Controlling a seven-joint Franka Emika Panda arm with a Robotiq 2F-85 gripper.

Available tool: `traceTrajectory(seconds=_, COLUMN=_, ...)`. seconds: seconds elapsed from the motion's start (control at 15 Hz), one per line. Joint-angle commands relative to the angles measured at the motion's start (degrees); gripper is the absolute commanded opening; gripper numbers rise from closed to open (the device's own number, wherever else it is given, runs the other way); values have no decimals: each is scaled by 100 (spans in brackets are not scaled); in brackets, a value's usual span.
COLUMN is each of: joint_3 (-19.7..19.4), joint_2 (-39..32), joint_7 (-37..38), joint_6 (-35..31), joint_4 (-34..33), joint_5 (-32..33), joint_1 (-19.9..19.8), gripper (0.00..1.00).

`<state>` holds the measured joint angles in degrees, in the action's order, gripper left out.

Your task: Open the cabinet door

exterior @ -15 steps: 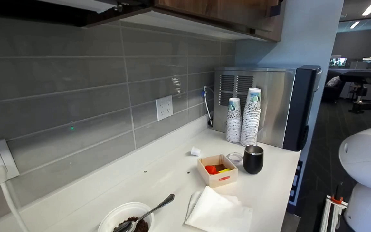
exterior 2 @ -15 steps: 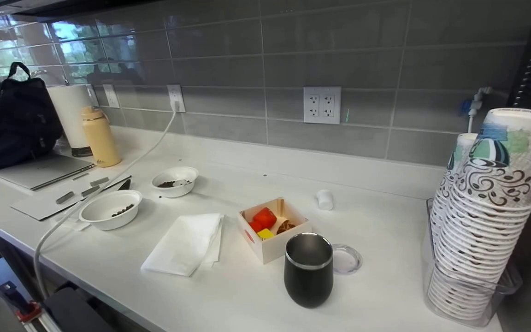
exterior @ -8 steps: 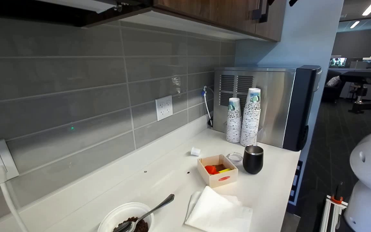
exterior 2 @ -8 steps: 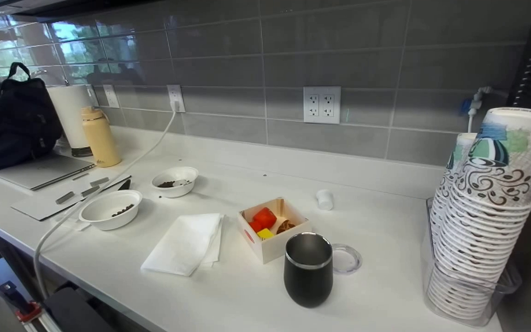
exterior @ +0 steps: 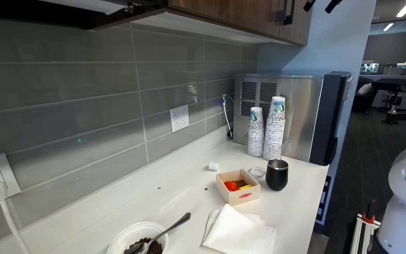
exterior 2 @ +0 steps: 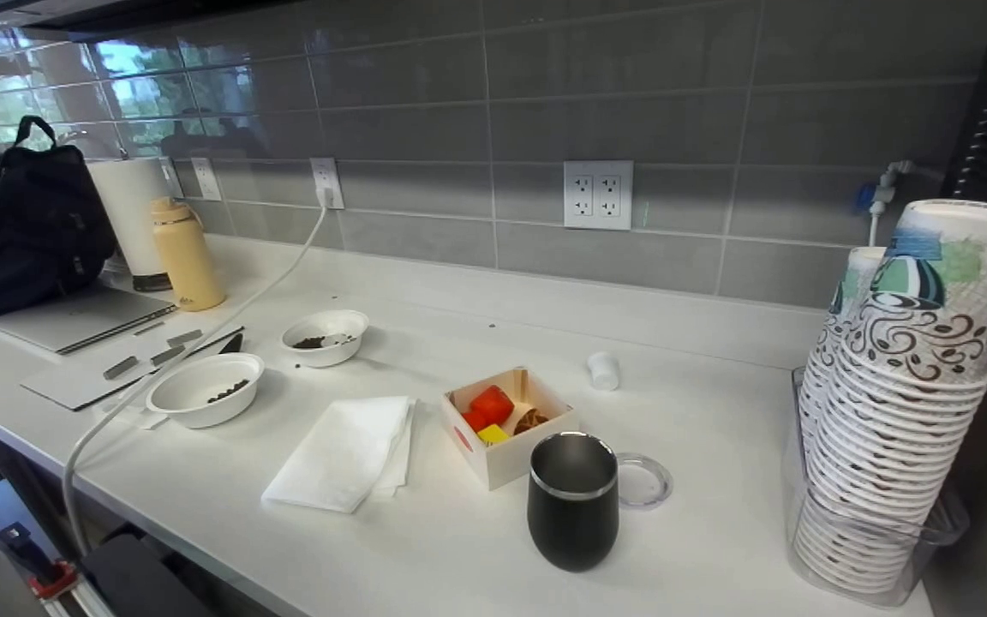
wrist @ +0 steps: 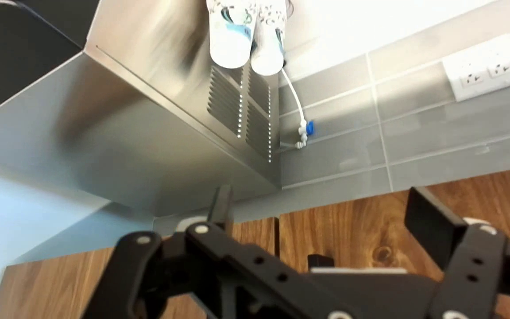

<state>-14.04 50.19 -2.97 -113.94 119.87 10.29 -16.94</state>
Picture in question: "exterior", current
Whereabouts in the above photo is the narrow wooden cabinet door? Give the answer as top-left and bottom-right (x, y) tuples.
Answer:
(279, 0), (313, 46)

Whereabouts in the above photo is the wide wooden cabinet door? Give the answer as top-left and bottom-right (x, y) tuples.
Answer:
(168, 0), (282, 38)

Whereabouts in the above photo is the monitor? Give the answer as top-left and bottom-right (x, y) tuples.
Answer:
(361, 62), (380, 74)

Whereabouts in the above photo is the dark sofa with cushion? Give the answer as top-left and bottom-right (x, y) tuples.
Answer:
(352, 75), (377, 113)

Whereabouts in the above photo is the black desk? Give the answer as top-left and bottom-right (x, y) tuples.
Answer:
(371, 78), (406, 125)

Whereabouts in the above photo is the stainless steel ice machine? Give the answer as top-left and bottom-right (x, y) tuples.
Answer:
(233, 71), (352, 167)

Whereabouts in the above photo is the tall stack of paper cups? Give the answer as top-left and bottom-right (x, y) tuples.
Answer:
(263, 96), (286, 161)

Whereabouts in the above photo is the short stack of paper cups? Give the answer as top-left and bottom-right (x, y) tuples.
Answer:
(247, 107), (265, 157)

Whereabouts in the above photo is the clear plastic lid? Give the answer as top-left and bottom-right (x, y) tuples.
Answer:
(247, 167), (266, 179)

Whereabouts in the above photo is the black steel tumbler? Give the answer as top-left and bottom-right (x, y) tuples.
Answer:
(265, 159), (289, 192)

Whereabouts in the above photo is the small wooden box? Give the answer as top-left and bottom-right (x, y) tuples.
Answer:
(216, 169), (261, 206)

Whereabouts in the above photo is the orange clamp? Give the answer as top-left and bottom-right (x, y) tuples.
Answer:
(361, 199), (376, 224)

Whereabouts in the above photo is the white paper napkin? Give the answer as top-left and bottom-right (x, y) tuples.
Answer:
(202, 203), (277, 254)

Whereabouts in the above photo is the metal spoon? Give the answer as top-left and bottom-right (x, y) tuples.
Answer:
(123, 212), (192, 254)

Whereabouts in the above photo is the heap of brown beans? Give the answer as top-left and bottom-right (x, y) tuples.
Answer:
(123, 237), (163, 254)

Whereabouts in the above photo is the white plastic bowl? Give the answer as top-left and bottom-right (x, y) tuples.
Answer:
(106, 221), (169, 254)

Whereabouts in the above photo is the black cabinet door handle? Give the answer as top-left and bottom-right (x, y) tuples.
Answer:
(276, 0), (296, 25)

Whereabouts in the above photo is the wooden wall cabinet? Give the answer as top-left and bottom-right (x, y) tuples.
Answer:
(0, 0), (313, 47)

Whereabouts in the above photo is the white hose with blue fitting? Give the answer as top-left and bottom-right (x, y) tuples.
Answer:
(220, 93), (234, 140)

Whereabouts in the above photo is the white double wall socket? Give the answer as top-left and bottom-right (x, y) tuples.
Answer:
(170, 104), (190, 133)

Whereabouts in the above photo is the white power cable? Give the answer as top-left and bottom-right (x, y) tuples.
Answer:
(0, 180), (31, 254)

